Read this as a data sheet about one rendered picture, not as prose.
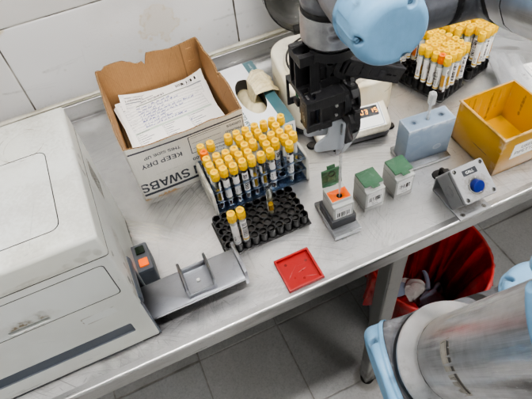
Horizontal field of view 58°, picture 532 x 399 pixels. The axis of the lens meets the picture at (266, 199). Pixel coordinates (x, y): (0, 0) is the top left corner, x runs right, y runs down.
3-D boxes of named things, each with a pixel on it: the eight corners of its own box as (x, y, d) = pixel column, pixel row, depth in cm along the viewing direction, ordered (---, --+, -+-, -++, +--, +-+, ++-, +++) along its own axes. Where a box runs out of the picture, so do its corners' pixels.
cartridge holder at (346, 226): (335, 241, 89) (336, 230, 86) (314, 207, 94) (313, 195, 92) (361, 231, 90) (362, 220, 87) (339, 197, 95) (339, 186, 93)
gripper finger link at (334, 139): (309, 162, 76) (308, 118, 69) (343, 150, 77) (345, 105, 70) (318, 176, 74) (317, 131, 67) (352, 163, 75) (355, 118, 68)
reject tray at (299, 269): (290, 294, 83) (289, 291, 83) (273, 263, 87) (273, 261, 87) (324, 278, 85) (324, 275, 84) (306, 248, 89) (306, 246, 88)
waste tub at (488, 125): (490, 177, 95) (505, 142, 87) (448, 136, 103) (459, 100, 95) (545, 154, 97) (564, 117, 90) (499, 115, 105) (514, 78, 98)
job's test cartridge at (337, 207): (333, 227, 89) (334, 207, 84) (322, 209, 92) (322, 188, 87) (352, 219, 90) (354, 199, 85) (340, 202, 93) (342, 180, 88)
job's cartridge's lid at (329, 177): (321, 170, 84) (320, 168, 84) (323, 189, 87) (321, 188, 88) (341, 162, 85) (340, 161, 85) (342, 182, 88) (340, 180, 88)
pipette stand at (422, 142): (406, 172, 98) (413, 138, 90) (389, 150, 102) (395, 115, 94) (450, 158, 99) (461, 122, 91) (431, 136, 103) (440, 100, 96)
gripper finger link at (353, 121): (333, 131, 73) (334, 85, 66) (343, 127, 73) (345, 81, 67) (347, 150, 70) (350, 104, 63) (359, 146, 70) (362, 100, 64)
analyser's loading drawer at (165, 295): (136, 332, 79) (127, 319, 75) (127, 299, 83) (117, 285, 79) (249, 282, 83) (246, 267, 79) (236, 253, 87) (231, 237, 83)
